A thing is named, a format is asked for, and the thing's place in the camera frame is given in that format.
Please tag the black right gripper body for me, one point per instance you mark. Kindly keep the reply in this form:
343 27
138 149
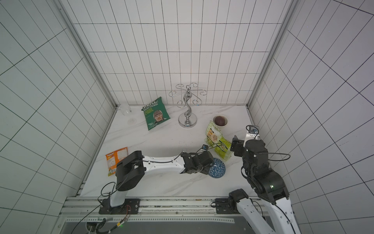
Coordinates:
237 145

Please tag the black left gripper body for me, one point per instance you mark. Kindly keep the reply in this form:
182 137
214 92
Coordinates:
203 170

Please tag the green oats bag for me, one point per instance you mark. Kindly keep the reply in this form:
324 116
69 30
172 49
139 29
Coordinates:
217 142

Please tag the blue patterned breakfast bowl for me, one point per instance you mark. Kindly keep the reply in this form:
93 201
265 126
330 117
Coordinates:
218 169

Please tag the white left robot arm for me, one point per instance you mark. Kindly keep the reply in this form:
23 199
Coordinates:
131 170

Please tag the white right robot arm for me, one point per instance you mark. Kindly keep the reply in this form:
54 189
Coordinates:
266 183

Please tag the white cup with dark drink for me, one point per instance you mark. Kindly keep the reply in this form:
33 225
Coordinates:
220 121

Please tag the chrome mug tree stand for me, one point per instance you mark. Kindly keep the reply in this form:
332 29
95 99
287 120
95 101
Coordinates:
190 93

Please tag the green crisps bag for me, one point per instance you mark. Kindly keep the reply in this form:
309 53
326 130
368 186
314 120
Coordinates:
155 113

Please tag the orange snack packet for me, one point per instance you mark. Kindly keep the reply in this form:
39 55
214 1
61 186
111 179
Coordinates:
114 158

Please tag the clear wine glass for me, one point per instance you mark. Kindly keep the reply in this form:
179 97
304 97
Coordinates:
126 110

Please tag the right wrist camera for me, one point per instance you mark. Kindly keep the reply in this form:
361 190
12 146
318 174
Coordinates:
252 133

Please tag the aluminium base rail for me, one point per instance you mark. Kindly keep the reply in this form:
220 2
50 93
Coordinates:
146 208

